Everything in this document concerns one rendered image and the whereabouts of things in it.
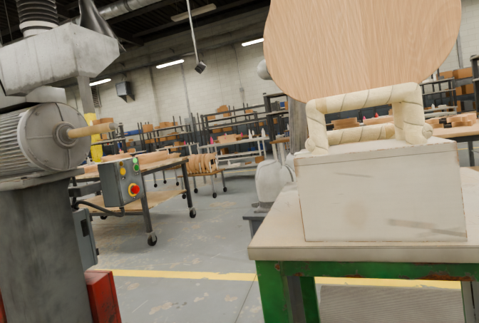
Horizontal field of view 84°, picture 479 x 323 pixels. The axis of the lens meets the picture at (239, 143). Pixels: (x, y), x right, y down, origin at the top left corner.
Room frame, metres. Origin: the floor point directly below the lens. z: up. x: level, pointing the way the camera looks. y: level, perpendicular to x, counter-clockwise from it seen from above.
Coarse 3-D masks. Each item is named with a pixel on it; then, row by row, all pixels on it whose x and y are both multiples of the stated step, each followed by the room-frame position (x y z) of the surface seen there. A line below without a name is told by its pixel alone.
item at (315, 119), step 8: (312, 112) 0.52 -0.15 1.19; (312, 120) 0.52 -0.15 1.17; (320, 120) 0.52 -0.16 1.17; (312, 128) 0.52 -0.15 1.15; (320, 128) 0.52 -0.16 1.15; (312, 136) 0.52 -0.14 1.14; (320, 136) 0.52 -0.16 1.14; (320, 144) 0.52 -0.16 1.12; (312, 152) 0.53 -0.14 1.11; (320, 152) 0.52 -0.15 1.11; (328, 152) 0.53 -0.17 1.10
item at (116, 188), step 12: (108, 168) 1.16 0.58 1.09; (120, 168) 1.17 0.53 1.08; (132, 168) 1.24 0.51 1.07; (108, 180) 1.16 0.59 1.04; (120, 180) 1.16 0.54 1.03; (132, 180) 1.23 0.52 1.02; (108, 192) 1.16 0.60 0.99; (120, 192) 1.15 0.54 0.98; (132, 192) 1.21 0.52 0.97; (84, 204) 1.19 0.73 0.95; (108, 204) 1.17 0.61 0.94; (120, 204) 1.15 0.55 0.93; (120, 216) 1.20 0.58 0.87
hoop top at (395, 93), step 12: (408, 84) 0.47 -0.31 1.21; (336, 96) 0.51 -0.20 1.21; (348, 96) 0.50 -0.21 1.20; (360, 96) 0.49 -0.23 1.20; (372, 96) 0.48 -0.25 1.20; (384, 96) 0.48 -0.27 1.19; (396, 96) 0.47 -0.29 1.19; (324, 108) 0.51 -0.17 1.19; (336, 108) 0.51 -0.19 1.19; (348, 108) 0.50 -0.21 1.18
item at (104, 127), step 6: (90, 126) 0.92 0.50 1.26; (96, 126) 0.90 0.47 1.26; (102, 126) 0.89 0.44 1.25; (108, 126) 0.89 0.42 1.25; (72, 132) 0.94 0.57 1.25; (78, 132) 0.93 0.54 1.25; (84, 132) 0.92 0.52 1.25; (90, 132) 0.91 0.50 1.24; (96, 132) 0.91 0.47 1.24; (102, 132) 0.90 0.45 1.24
